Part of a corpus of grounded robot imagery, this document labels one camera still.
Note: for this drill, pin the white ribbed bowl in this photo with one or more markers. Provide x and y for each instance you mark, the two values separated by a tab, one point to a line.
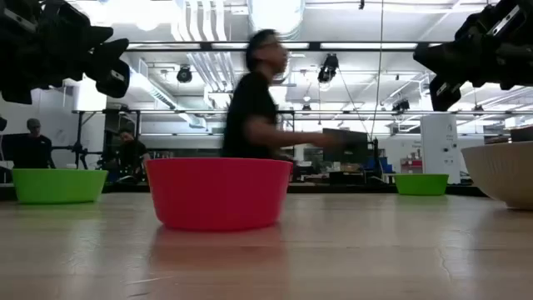
504	175

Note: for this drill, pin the black tripod stand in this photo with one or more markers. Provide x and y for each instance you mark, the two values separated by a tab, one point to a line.
77	148

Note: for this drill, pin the dark monitor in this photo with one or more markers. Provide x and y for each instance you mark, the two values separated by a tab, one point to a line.
522	134

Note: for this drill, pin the white column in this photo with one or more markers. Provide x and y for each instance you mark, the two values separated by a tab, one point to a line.
439	141

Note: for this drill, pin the black hanging ceiling camera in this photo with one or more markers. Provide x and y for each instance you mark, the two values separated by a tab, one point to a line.
329	66

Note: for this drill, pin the red plastic bowl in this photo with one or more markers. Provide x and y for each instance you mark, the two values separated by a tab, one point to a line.
216	196

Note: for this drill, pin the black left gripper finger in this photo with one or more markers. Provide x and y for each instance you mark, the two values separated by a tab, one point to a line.
109	48
112	79

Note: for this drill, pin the red shelf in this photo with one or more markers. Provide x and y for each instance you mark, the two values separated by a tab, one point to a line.
412	163

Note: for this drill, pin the black monitor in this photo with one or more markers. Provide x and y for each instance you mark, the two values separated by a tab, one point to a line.
354	152

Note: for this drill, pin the black background rig frame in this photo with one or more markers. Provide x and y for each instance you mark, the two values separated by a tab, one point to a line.
79	133

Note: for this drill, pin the person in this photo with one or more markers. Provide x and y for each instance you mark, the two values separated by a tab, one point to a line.
250	112
131	154
33	150

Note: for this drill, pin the green plastic bowl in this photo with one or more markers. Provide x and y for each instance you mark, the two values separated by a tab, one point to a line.
58	187
420	185

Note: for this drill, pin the black ceiling spotlight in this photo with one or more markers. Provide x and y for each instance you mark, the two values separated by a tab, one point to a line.
184	75
400	106

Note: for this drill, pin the blue boxes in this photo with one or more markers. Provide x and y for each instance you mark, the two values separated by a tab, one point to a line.
381	164

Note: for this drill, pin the black overhead frame bar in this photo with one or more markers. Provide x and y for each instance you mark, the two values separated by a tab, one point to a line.
314	46

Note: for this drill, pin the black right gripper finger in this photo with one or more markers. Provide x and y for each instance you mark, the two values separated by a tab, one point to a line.
449	58
447	93

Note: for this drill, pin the white rectangular air duct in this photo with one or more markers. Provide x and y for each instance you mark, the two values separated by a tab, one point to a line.
158	93

